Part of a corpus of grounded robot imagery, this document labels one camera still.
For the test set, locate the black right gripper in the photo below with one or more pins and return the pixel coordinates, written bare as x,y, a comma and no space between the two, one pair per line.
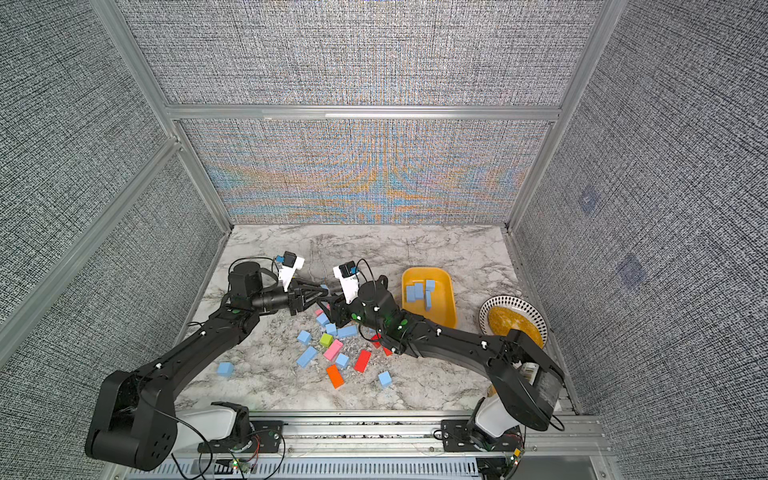
340,309

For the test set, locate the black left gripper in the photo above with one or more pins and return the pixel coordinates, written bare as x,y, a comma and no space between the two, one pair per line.
297,298

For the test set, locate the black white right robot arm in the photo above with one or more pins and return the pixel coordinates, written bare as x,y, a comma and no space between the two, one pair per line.
526,379

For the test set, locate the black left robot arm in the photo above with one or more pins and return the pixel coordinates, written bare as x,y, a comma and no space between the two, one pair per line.
134,422

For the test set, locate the red long block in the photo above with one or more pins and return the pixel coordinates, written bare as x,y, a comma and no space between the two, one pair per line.
362,361

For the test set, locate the pink block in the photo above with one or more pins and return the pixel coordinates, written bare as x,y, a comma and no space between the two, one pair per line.
333,350

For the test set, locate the yellow plastic tray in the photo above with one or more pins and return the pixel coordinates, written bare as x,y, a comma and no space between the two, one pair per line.
443,310

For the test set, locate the orange block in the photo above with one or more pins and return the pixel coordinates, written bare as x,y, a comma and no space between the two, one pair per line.
335,376

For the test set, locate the patterned plate with yellow food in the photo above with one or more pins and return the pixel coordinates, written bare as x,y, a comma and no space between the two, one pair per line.
501,314

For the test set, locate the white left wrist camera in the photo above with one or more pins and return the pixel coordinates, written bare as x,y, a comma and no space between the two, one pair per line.
288,264

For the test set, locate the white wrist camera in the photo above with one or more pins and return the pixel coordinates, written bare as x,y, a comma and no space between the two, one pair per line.
346,274
288,264

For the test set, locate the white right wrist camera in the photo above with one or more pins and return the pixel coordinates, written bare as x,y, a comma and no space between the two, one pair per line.
346,274

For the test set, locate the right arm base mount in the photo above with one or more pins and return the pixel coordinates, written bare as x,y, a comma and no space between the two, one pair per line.
463,436

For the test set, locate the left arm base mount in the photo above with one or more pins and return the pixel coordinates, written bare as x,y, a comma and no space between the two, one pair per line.
261,435

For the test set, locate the aluminium front rail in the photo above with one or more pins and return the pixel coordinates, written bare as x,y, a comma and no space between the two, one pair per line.
380,433

